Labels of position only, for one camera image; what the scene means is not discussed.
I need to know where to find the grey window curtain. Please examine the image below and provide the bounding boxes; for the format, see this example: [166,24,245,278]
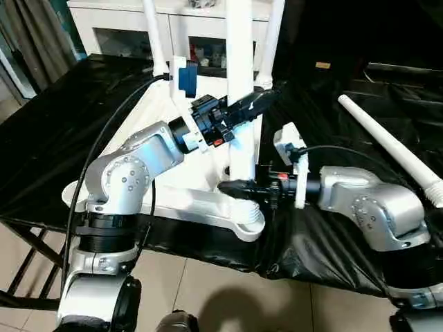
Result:
[0,0,87,94]

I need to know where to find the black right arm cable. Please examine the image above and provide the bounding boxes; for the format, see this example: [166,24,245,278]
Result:
[296,145,388,182]

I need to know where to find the dark robot left foot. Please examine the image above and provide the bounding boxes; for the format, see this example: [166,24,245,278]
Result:
[156,311,201,332]

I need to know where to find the black work mat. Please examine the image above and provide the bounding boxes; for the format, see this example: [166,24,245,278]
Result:
[0,54,443,298]

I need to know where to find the white plastic table top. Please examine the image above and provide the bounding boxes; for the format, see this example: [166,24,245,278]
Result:
[61,69,268,243]

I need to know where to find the white glass-door cabinet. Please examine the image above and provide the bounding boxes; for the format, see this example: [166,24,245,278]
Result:
[66,0,281,70]

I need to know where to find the white plastic table leg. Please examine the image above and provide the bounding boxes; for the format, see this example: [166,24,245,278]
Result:
[143,0,170,75]
[225,0,265,237]
[337,95,443,208]
[257,0,286,89]

